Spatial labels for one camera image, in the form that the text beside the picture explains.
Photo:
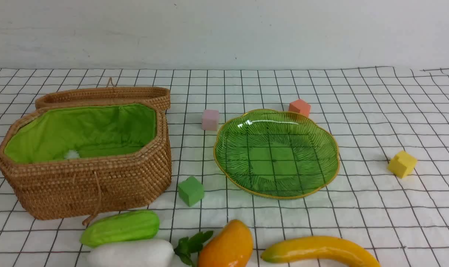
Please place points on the white toy radish green leaves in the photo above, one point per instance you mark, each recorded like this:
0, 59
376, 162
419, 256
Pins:
149, 253

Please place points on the green toy cucumber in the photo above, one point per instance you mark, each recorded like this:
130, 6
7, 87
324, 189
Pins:
129, 226

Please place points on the orange foam cube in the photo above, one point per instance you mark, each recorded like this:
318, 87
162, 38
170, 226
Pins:
300, 106

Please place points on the woven wicker basket green lining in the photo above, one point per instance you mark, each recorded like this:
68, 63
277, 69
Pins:
82, 160

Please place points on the green glass leaf plate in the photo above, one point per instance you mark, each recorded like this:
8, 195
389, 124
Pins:
274, 154

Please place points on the orange toy mango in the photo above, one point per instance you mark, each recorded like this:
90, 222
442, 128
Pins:
232, 247

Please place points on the woven wicker basket lid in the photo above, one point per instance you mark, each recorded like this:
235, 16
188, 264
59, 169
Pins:
157, 96

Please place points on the yellow foam cube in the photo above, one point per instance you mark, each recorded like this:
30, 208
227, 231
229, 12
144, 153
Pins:
402, 164

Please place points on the yellow toy banana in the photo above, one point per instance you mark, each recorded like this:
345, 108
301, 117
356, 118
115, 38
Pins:
320, 247

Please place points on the white grid tablecloth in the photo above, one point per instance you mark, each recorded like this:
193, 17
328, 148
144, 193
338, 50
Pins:
373, 112

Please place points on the pink foam cube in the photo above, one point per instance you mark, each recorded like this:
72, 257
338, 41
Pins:
210, 120

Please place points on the green foam cube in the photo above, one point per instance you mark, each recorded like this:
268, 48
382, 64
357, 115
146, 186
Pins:
191, 191

